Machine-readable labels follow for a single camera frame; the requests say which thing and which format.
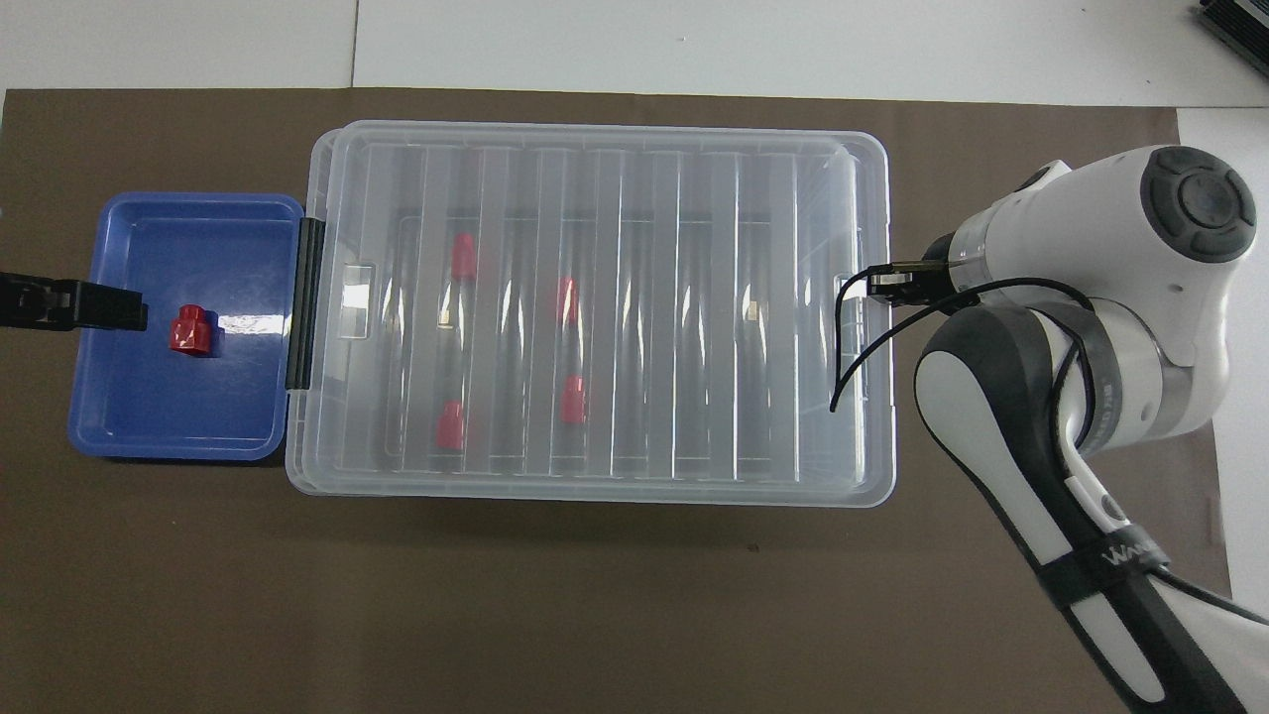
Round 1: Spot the clear plastic storage box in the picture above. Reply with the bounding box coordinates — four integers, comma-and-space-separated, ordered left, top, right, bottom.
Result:
286, 127, 896, 502

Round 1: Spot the black ribbed device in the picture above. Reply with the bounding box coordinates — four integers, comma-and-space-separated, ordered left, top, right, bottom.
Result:
1195, 0, 1269, 62

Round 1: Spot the clear ribbed plastic lid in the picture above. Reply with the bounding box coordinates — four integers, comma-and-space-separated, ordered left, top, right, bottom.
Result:
286, 119, 898, 509

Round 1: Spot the black box latch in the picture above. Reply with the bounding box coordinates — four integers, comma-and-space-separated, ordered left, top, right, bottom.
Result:
286, 218, 326, 390

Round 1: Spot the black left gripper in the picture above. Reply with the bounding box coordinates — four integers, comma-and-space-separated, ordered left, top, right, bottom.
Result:
0, 274, 150, 333

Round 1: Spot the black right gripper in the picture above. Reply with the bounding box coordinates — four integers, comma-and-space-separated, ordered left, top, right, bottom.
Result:
867, 258, 961, 308

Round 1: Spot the blue plastic tray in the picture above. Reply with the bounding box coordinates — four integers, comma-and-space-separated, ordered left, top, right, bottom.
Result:
67, 191, 306, 463

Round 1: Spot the brown paper table mat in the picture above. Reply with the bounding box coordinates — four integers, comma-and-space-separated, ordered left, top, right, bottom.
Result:
0, 87, 1248, 714

